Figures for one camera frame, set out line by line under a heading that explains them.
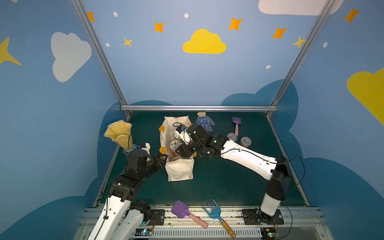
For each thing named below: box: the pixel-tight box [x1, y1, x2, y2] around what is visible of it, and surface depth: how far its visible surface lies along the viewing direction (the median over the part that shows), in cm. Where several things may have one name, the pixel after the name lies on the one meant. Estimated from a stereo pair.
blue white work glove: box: [196, 112, 215, 133], surface depth 121 cm
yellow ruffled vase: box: [103, 120, 133, 150], surface depth 88 cm
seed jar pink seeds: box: [227, 132, 238, 142], surface depth 103 cm
